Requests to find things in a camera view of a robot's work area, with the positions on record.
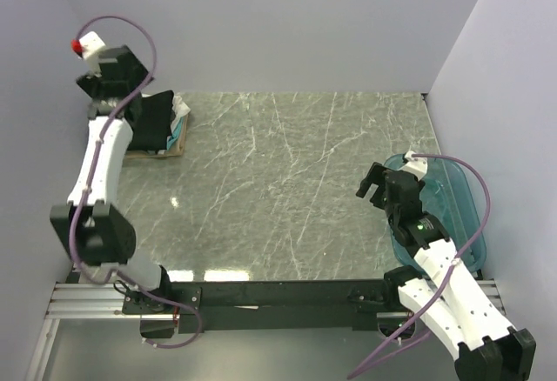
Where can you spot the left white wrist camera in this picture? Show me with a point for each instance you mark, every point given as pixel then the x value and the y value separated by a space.
pixel 88 48

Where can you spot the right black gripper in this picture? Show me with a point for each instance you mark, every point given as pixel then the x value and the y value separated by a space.
pixel 377 176

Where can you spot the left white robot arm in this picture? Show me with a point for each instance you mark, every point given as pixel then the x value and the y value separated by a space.
pixel 98 238

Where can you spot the black base beam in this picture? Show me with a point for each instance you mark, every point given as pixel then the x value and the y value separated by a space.
pixel 219 321

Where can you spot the teal plastic bin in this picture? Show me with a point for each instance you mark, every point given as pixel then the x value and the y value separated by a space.
pixel 448 197

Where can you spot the black t shirt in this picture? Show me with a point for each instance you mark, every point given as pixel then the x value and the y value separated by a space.
pixel 153 127

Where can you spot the white folded shirt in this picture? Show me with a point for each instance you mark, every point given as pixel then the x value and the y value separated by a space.
pixel 179 110

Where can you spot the aluminium rail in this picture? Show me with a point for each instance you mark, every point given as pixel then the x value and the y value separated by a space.
pixel 78 302

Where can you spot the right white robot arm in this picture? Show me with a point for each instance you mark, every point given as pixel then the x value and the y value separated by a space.
pixel 440 291

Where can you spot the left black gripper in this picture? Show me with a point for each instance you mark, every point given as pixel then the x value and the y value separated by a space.
pixel 95 84

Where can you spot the teal folded shirt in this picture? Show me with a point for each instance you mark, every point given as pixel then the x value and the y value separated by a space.
pixel 173 137

